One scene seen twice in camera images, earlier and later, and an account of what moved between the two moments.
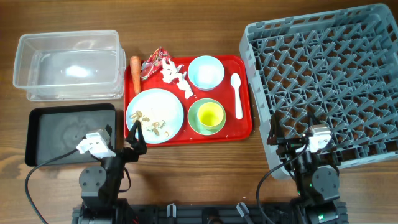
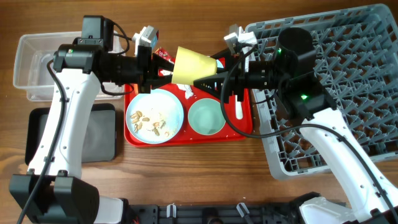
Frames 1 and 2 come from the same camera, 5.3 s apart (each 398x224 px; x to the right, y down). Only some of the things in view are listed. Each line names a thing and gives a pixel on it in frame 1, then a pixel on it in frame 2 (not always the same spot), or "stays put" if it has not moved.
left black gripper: x=132 y=155 → x=145 y=60
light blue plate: x=159 y=112 stays put
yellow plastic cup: x=210 y=115 → x=189 y=66
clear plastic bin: x=70 y=65 stays put
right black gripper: x=292 y=145 → x=236 y=78
